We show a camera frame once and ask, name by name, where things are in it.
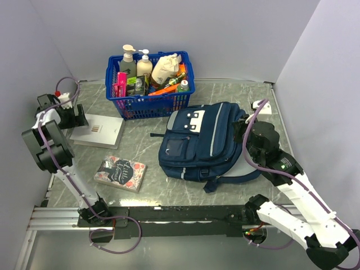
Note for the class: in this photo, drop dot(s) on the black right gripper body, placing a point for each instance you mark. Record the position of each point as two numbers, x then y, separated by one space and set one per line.
238 135

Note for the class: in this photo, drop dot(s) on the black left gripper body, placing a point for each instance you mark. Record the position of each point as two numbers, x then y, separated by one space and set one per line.
70 120

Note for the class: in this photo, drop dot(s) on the navy blue student backpack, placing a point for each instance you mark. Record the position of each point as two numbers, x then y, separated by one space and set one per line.
198 145

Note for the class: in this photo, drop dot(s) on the Little Women book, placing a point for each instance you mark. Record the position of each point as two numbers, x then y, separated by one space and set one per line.
121 173

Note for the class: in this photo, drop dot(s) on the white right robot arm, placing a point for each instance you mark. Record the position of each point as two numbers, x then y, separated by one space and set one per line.
325 238

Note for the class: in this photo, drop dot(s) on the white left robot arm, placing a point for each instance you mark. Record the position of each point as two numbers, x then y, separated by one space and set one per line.
51 151

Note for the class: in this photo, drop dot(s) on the pink box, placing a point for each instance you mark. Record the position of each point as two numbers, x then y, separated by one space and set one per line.
120 85

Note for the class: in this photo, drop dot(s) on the black green box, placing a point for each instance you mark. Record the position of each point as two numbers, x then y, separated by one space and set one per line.
137 86

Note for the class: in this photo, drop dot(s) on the grey pump bottle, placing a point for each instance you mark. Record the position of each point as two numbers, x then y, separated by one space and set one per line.
127 64

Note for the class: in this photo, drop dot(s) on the cream pump lotion bottle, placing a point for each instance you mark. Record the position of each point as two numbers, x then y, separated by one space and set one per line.
144 65

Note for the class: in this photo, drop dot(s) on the orange package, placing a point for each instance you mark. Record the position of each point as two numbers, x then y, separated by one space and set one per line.
170 89

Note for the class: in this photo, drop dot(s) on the green glass bottle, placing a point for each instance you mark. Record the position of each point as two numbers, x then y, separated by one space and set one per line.
176 80

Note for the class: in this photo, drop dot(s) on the beige cloth sack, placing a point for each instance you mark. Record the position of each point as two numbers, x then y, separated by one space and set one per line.
166 67

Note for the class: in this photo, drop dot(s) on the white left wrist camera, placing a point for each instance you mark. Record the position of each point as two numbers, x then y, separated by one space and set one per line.
64 99

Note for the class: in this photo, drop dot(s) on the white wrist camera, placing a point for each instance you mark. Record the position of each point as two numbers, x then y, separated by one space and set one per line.
265 112
64 99

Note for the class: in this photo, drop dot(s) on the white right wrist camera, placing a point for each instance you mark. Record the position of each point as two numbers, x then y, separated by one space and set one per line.
265 112

